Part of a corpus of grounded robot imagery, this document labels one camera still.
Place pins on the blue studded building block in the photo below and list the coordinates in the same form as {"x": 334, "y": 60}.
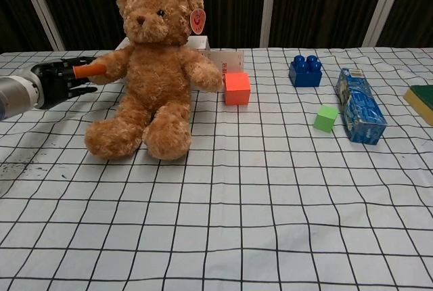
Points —
{"x": 305, "y": 72}

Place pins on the orange cube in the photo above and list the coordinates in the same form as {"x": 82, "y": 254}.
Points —
{"x": 237, "y": 88}

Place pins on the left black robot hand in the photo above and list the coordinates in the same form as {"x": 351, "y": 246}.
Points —
{"x": 54, "y": 81}

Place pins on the checkered white tablecloth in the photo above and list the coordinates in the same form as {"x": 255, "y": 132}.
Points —
{"x": 236, "y": 203}

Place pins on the white box with red print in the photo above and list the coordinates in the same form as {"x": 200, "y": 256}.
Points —
{"x": 199, "y": 43}

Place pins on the white aluminium frame post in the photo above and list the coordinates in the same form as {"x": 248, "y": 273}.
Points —
{"x": 269, "y": 6}
{"x": 382, "y": 6}
{"x": 40, "y": 6}

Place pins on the brown teddy bear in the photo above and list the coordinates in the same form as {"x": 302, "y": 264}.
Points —
{"x": 155, "y": 81}

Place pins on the red white paper hang tag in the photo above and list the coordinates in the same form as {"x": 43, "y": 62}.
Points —
{"x": 198, "y": 20}

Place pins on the flat white carton red print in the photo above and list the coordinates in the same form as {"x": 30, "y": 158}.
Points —
{"x": 230, "y": 61}

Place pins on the blue snack package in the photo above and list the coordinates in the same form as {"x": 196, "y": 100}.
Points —
{"x": 362, "y": 108}

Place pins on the green yellow sponge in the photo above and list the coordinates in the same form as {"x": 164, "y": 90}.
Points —
{"x": 421, "y": 99}

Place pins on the green cube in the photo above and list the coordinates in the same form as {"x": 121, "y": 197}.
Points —
{"x": 325, "y": 119}

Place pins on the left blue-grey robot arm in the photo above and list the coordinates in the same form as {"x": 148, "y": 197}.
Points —
{"x": 17, "y": 96}

